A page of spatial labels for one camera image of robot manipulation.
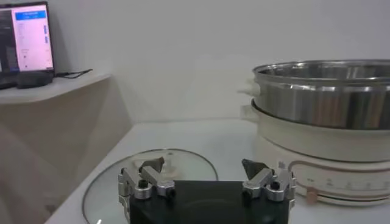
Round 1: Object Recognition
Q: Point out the round glass pot lid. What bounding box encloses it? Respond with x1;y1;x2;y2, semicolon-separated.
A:
82;148;219;224

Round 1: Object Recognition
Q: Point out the white side table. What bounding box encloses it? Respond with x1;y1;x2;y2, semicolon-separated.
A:
0;72;133;224

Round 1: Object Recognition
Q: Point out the stainless steel steamer basket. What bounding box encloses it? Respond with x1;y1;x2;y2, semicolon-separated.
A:
251;59;390;130

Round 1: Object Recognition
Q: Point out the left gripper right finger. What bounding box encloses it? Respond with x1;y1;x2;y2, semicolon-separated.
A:
241;158;297;208

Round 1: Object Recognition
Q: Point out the black laptop with mouse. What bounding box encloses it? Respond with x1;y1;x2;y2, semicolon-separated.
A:
0;1;56;90

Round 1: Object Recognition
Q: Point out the black computer mouse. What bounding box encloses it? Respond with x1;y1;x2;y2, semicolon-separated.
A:
16;70;55;89

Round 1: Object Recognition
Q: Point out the black laptop power cable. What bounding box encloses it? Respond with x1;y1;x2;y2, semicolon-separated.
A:
54;68;93;79

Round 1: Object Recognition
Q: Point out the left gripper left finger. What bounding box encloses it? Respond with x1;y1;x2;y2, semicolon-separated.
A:
118;156;176;220

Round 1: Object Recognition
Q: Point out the cream electric cooker base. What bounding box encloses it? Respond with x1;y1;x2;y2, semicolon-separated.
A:
237;79;390;207

